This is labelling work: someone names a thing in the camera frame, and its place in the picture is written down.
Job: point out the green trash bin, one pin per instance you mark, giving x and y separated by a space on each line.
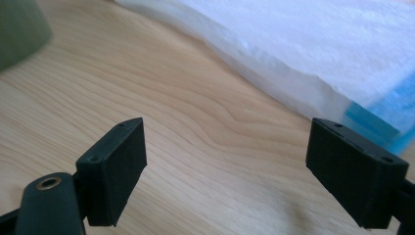
19 29

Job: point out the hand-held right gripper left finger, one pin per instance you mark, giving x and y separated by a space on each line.
112 169

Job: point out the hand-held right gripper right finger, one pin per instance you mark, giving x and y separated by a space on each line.
352 176

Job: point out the white and blue plastic bag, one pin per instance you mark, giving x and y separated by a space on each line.
310 42

